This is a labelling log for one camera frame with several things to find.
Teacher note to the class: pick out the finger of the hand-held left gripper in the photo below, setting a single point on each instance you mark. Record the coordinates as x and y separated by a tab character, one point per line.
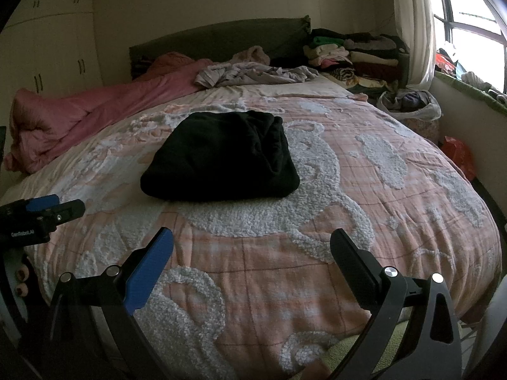
69	209
41	202

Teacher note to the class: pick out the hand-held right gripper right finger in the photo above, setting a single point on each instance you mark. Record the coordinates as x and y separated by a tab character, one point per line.
356	261

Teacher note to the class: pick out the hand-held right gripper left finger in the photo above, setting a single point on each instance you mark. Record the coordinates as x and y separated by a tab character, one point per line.
148	269

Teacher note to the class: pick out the black sweater with orange cuffs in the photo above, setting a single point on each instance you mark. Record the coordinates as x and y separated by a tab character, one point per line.
218	158

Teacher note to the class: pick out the white plastic bag of clothes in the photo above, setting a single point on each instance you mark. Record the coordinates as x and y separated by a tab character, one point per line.
416	105

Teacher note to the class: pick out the pile of folded clothes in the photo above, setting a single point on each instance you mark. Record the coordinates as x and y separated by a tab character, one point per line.
356	55

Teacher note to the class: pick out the clothes on windowsill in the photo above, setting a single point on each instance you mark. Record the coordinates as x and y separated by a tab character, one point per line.
471	75

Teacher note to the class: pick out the person's left hand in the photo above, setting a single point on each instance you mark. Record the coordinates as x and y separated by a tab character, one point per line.
21	281

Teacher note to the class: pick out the dark flat panel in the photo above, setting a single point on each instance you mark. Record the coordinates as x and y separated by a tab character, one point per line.
2	146

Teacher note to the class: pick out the pink patterned fleece blanket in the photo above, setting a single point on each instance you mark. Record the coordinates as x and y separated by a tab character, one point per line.
356	190

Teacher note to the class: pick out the pink duvet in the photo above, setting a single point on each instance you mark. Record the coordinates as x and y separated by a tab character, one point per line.
79	114

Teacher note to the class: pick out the red plastic bag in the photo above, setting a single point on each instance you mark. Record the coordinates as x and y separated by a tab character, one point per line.
459	156

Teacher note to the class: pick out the floral storage basket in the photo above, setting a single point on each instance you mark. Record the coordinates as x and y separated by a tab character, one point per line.
424	128

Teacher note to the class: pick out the white plastic object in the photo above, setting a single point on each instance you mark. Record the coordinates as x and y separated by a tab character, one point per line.
493	324

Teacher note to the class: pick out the cream wardrobe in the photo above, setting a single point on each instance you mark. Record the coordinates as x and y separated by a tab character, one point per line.
51	43

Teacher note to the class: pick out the salmon pink cloth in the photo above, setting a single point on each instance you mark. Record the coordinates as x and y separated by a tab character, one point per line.
170	63

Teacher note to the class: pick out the crumpled lilac cloth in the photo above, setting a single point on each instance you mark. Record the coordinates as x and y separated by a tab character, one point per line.
245	73

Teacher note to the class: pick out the fluffy pale pink garment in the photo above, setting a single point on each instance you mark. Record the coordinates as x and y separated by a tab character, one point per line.
253	55

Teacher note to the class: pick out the dark green headboard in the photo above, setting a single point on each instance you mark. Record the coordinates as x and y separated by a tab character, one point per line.
222	35

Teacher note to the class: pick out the white curtain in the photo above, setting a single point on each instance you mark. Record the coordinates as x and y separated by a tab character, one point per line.
412	23

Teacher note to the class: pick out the window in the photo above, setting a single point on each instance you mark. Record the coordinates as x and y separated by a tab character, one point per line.
475	16

